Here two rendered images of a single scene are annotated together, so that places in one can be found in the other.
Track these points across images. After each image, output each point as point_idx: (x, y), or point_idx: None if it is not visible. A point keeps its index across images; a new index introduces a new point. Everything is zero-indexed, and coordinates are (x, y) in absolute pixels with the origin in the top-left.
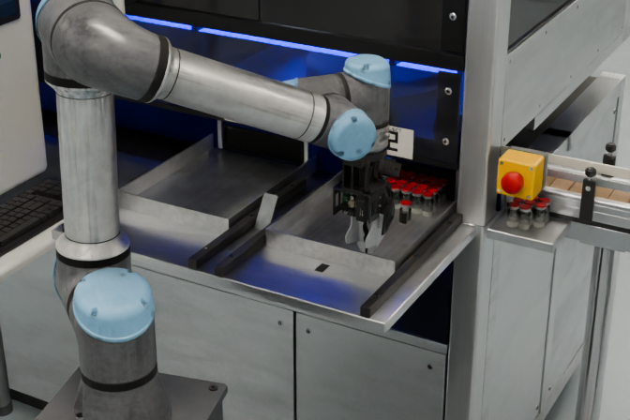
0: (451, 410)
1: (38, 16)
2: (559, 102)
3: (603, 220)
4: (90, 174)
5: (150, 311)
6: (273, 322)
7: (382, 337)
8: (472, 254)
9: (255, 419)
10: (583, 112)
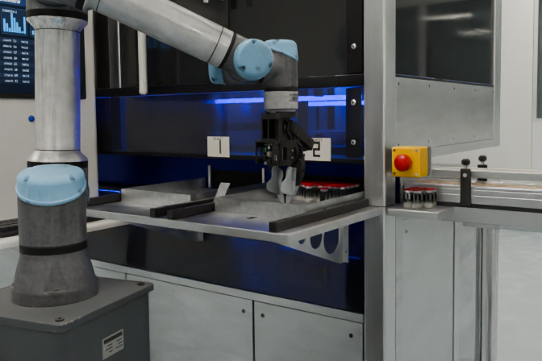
0: None
1: None
2: (445, 151)
3: (479, 201)
4: (52, 91)
5: (77, 188)
6: (239, 312)
7: (314, 313)
8: (377, 231)
9: None
10: None
